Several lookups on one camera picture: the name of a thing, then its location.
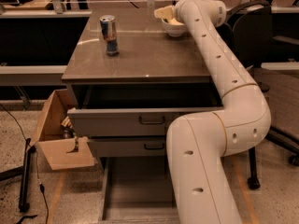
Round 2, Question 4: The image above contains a yellow sponge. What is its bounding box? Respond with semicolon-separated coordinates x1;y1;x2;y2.
163;6;181;25

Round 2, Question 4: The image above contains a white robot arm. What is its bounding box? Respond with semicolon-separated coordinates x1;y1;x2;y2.
154;0;271;224

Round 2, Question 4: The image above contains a white ceramic bowl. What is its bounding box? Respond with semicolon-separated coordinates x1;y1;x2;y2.
162;19;187;37

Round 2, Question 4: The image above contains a silver blue drink can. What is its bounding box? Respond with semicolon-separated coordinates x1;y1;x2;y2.
100;15;119;56

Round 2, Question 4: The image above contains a grey drawer cabinet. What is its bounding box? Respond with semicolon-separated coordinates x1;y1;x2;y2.
62;7;225;161

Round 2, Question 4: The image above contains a black office chair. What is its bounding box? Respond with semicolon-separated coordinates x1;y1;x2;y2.
216;0;299;190

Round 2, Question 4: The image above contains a grey top drawer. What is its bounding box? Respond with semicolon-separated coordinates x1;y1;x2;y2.
67;84;222;137

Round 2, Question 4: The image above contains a grey drawer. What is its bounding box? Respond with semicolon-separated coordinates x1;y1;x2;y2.
88;136;166;158
67;84;222;137

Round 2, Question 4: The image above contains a grey middle drawer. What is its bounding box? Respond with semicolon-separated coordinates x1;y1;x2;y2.
88;136;166;158

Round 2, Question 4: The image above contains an open cardboard box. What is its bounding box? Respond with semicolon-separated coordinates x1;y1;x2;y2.
31;89;95;170

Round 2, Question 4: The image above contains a black floor stand bar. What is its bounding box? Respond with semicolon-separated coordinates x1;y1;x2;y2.
19;138;36;213

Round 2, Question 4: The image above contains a black floor cable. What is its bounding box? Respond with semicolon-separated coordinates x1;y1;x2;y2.
0;104;50;224

